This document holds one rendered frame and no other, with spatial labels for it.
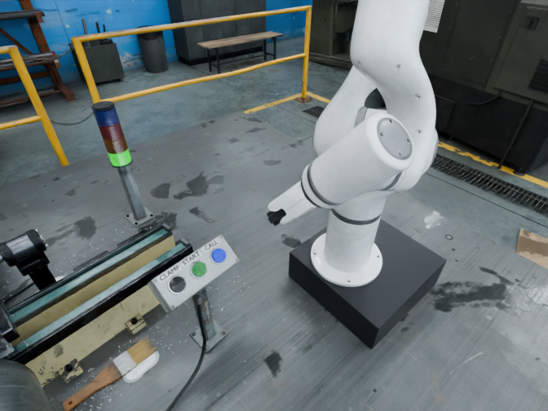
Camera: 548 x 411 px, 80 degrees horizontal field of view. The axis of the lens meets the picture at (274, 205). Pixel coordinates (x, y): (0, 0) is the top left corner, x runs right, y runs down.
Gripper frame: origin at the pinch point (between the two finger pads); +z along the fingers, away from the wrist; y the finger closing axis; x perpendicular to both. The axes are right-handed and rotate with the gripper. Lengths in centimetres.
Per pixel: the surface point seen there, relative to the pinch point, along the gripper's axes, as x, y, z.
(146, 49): -310, -222, 357
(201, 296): 5.2, 17.3, 16.3
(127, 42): -342, -213, 376
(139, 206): -29, 5, 59
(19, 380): -1.8, 47.6, 7.3
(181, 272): -1.4, 20.1, 8.8
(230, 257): 1.7, 10.0, 8.8
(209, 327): 13.0, 17.2, 25.8
